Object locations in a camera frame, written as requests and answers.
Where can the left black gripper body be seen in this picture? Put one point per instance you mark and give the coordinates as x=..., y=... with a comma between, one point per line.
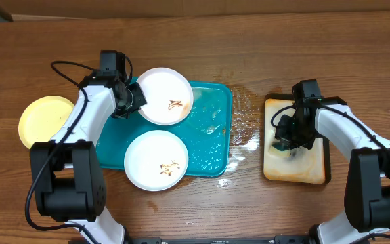
x=135, y=99

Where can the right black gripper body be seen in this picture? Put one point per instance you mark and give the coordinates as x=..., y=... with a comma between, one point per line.
x=296, y=135

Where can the green yellow sponge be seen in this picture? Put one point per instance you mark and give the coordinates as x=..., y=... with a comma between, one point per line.
x=279, y=149

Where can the white plate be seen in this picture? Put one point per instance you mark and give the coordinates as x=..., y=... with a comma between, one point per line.
x=169, y=96
x=156, y=160

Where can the yellow-green plate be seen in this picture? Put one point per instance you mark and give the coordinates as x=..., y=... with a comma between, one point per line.
x=43, y=118

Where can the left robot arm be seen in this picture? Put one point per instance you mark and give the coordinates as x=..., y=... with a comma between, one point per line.
x=68, y=183

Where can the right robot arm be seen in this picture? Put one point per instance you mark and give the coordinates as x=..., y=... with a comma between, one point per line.
x=366, y=213

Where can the black tray with soapy water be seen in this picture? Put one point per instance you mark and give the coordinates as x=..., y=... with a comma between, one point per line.
x=296, y=165

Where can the teal plastic tray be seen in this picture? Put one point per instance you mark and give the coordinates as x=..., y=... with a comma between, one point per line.
x=205, y=132

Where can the white plate front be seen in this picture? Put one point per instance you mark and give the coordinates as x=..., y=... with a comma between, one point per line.
x=156, y=160

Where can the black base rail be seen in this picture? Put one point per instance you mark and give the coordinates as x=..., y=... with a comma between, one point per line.
x=278, y=239

